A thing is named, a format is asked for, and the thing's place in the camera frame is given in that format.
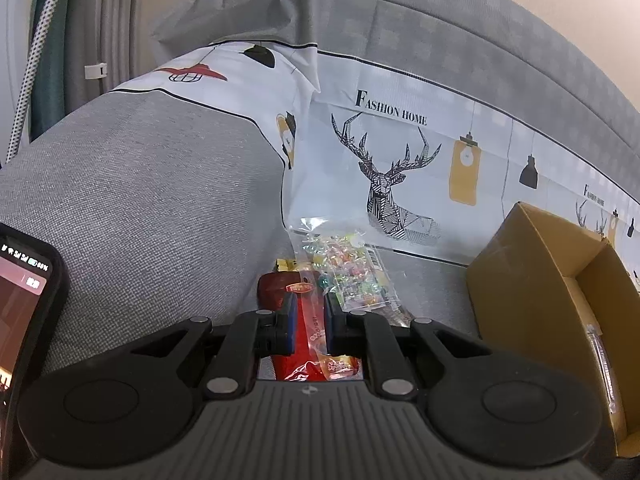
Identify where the green curtain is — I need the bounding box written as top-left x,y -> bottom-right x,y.
29,0 -> 69,142

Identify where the brown cardboard box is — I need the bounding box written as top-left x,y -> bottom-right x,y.
466,201 -> 640,461

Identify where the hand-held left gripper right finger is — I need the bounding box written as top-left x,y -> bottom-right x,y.
324,292 -> 494,402

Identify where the black smartphone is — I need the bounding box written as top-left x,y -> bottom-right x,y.
0,220 -> 69,480

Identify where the red snack bag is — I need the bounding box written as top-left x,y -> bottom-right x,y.
257,269 -> 362,382

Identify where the grey fabric sofa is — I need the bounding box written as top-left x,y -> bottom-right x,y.
0,91 -> 482,376

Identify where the printed grey white sofa cover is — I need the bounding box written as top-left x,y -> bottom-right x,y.
107,0 -> 640,281

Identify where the grey curtain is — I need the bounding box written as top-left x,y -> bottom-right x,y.
65,0 -> 147,111

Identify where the brown snack packet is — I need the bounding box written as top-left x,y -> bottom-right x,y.
380,305 -> 417,328

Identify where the clear plastic packet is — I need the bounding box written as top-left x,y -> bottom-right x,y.
585,322 -> 629,441

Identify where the braided black white cable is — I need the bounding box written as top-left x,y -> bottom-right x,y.
4,0 -> 76,163

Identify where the clear bag of colourful candies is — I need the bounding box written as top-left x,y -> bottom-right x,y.
287,217 -> 402,319

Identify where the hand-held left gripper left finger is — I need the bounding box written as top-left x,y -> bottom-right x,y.
122,294 -> 299,402

